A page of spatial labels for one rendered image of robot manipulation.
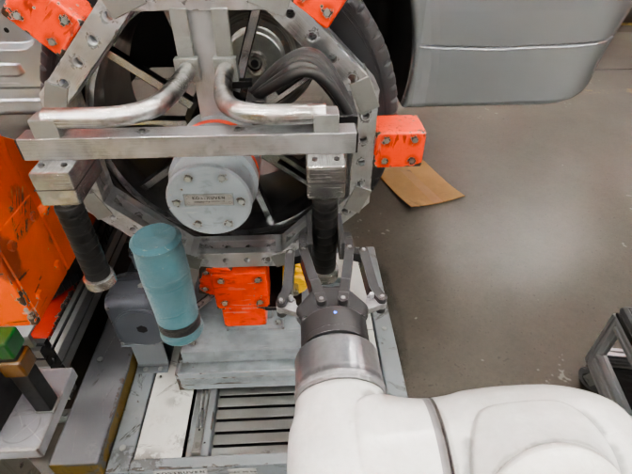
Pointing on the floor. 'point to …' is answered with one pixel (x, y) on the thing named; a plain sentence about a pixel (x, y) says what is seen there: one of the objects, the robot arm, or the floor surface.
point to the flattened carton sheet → (418, 185)
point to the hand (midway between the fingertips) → (324, 235)
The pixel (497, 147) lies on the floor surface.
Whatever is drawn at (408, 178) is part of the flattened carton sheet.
